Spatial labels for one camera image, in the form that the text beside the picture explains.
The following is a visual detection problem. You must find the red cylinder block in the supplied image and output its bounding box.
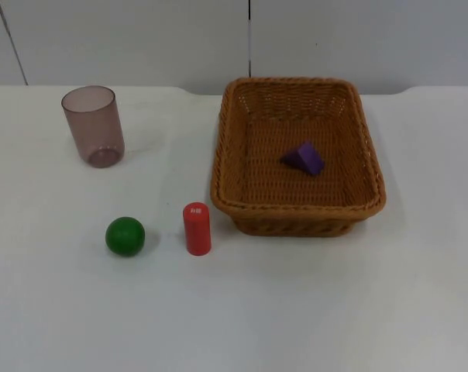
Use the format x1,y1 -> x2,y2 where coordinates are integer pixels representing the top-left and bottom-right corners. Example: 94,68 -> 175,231
182,201 -> 212,257

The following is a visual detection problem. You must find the pale brown wicker basket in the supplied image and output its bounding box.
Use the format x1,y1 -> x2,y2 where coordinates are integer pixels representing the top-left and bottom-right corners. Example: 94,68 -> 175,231
209,76 -> 387,238

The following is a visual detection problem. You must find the purple triangular block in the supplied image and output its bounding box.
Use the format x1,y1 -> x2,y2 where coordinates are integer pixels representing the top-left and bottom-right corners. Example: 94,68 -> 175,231
279,140 -> 326,178

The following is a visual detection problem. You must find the clear cup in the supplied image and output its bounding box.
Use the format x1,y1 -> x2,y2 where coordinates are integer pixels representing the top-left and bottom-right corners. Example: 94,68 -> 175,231
60,85 -> 126,170

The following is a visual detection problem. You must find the green ball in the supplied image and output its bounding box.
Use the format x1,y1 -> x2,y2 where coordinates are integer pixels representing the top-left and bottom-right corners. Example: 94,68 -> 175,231
105,216 -> 146,257

